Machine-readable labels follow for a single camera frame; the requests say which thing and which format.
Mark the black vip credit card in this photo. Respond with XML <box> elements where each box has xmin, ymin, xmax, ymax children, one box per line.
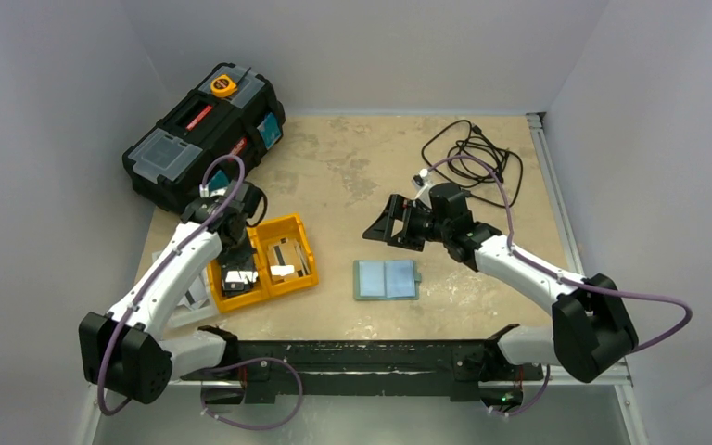
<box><xmin>222</xmin><ymin>267</ymin><xmax>257</xmax><ymax>285</ymax></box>

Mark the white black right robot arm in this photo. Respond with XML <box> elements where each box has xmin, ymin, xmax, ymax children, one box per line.
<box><xmin>362</xmin><ymin>183</ymin><xmax>639</xmax><ymax>383</ymax></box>

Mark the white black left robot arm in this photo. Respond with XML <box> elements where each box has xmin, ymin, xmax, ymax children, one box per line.
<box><xmin>78</xmin><ymin>182</ymin><xmax>267</xmax><ymax>404</ymax></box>

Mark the stack of black cards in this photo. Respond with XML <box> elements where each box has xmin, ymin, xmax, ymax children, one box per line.
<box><xmin>221</xmin><ymin>260</ymin><xmax>259</xmax><ymax>299</ymax></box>

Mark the yellow bin with black cards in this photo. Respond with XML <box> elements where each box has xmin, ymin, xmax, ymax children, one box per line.
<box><xmin>202</xmin><ymin>228</ymin><xmax>268</xmax><ymax>313</ymax></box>

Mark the stack of tan cards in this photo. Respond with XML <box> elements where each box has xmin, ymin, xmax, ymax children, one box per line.
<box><xmin>267</xmin><ymin>238</ymin><xmax>312</xmax><ymax>284</ymax></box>

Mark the yellow bin with tan cards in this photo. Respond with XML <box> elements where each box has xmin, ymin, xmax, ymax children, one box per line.
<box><xmin>248</xmin><ymin>213</ymin><xmax>319</xmax><ymax>299</ymax></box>

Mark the white plastic tray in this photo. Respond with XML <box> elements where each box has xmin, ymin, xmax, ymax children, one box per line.
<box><xmin>140</xmin><ymin>249</ymin><xmax>218</xmax><ymax>335</ymax></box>

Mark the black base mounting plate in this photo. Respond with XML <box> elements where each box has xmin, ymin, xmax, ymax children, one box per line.
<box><xmin>184</xmin><ymin>337</ymin><xmax>543</xmax><ymax>406</ymax></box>

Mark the black plastic toolbox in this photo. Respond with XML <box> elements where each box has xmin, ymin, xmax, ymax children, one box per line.
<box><xmin>121</xmin><ymin>62</ymin><xmax>286</xmax><ymax>214</ymax></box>

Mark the yellow tape measure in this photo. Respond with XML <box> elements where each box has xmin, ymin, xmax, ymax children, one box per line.
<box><xmin>210</xmin><ymin>74</ymin><xmax>238</xmax><ymax>99</ymax></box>

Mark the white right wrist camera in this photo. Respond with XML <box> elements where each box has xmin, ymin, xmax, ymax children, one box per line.
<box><xmin>412</xmin><ymin>169</ymin><xmax>435</xmax><ymax>205</ymax></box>

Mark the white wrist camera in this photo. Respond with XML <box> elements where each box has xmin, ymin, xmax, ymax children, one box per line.
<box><xmin>412</xmin><ymin>169</ymin><xmax>435</xmax><ymax>205</ymax></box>
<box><xmin>199</xmin><ymin>184</ymin><xmax>228</xmax><ymax>198</ymax></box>

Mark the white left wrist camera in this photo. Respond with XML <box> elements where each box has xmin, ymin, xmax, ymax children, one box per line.
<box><xmin>199</xmin><ymin>184</ymin><xmax>228</xmax><ymax>198</ymax></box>

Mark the black coiled usb cable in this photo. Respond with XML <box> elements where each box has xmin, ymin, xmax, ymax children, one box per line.
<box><xmin>421</xmin><ymin>119</ymin><xmax>525</xmax><ymax>209</ymax></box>

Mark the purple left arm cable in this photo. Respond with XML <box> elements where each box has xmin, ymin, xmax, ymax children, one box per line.
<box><xmin>96</xmin><ymin>154</ymin><xmax>305</xmax><ymax>432</ymax></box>

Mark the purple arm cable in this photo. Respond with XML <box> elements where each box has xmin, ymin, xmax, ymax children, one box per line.
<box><xmin>96</xmin><ymin>154</ymin><xmax>305</xmax><ymax>432</ymax></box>
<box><xmin>420</xmin><ymin>154</ymin><xmax>695</xmax><ymax>419</ymax></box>

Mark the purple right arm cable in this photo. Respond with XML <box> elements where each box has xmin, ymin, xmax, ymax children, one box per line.
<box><xmin>420</xmin><ymin>154</ymin><xmax>695</xmax><ymax>419</ymax></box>

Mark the aluminium frame rail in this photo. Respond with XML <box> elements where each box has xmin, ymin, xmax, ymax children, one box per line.
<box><xmin>76</xmin><ymin>112</ymin><xmax>649</xmax><ymax>445</ymax></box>

